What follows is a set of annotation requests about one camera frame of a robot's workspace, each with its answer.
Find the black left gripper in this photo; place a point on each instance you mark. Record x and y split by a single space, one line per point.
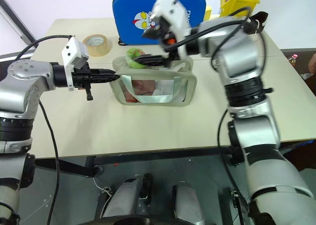
80 78

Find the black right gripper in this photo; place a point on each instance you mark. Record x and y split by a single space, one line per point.
164 33

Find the green clear-window zip pouch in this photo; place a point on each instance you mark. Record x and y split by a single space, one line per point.
182 91

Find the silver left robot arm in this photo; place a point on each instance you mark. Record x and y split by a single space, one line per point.
24 86

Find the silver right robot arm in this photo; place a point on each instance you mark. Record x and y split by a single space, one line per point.
259 131

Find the bystander bare hand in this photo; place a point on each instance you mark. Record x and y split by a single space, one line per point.
313 63

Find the clear packing tape roll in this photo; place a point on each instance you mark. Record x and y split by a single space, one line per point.
98 49

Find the blue cartoon-print hard case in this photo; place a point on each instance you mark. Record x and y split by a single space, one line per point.
128 8

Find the pale yellow box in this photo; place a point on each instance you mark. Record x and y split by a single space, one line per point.
208 14

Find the grey metal pole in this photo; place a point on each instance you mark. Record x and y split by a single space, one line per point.
14 15

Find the yellow plastic bin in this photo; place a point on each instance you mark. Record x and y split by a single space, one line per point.
249 1

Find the dark grey rounded leg shell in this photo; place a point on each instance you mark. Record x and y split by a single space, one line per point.
187 202
126 198

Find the small yellow-liquid bottle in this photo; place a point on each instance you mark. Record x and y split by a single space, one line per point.
293 61

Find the black rounded waist cover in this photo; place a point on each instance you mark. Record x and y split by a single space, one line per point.
138 221

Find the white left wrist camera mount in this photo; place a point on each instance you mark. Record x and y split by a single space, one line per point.
74 49

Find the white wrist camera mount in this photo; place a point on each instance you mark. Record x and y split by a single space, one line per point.
172 8
74 49

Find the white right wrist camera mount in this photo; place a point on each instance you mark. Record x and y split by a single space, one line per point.
172 8

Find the black table frame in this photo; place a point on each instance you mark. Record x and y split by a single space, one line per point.
74 167

